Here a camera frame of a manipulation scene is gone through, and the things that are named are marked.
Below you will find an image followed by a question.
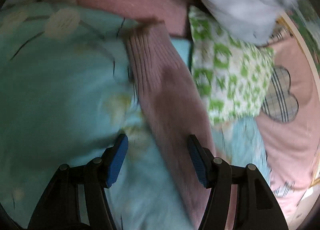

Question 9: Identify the mauve knit sweater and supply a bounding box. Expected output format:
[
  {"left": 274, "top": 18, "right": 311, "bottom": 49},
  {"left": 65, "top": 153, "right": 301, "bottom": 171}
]
[{"left": 122, "top": 21, "right": 237, "bottom": 230}]

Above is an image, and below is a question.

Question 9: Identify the pink heart-patterned duvet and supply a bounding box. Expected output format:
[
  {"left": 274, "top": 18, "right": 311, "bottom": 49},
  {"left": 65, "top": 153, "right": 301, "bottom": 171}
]
[{"left": 256, "top": 38, "right": 319, "bottom": 219}]

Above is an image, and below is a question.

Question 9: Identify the turquoise floral quilt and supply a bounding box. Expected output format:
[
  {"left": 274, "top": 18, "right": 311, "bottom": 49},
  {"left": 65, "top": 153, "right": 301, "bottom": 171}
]
[{"left": 0, "top": 0, "right": 272, "bottom": 230}]

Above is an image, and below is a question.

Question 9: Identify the green checkered small pillow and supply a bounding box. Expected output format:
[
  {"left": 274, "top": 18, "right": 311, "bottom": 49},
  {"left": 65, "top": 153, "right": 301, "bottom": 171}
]
[{"left": 188, "top": 6, "right": 274, "bottom": 126}]

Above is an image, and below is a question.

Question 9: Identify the gold framed floral painting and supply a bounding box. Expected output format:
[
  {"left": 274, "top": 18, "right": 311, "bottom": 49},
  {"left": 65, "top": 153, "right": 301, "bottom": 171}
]
[{"left": 276, "top": 0, "right": 320, "bottom": 86}]

